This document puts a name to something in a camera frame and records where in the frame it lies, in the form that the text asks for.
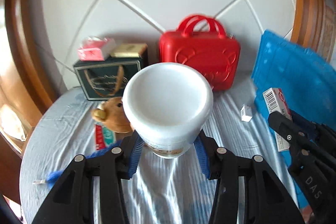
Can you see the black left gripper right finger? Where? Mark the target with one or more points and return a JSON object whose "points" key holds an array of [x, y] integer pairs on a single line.
{"points": [[266, 199]]}

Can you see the white plastic jar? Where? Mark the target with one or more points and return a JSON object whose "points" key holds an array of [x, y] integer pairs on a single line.
{"points": [[168, 104]]}

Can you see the pink tissue pack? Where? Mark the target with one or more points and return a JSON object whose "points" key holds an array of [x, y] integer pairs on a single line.
{"points": [[96, 49]]}

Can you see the red green toothpaste box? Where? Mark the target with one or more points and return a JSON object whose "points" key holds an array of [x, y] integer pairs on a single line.
{"points": [[104, 137]]}

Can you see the gold flat box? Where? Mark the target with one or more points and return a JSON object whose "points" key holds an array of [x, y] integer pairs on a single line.
{"points": [[132, 50]]}

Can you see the dark green gift bag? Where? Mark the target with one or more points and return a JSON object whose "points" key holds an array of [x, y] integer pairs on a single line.
{"points": [[103, 80]]}

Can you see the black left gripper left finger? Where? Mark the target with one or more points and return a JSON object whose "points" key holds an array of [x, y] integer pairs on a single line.
{"points": [[71, 199]]}

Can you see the brown teddy bear plush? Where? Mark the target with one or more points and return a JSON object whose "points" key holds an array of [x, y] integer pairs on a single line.
{"points": [[111, 114]]}

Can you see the wooden headboard frame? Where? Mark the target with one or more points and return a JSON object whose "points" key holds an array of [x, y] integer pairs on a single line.
{"points": [[314, 26]]}

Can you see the blue plastic storage bin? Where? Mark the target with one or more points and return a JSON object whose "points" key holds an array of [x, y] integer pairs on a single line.
{"points": [[306, 79]]}

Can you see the red plastic carry case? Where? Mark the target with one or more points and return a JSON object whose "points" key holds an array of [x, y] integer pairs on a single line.
{"points": [[202, 43]]}

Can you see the small white barcode box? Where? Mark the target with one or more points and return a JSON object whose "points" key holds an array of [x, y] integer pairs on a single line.
{"points": [[246, 113]]}

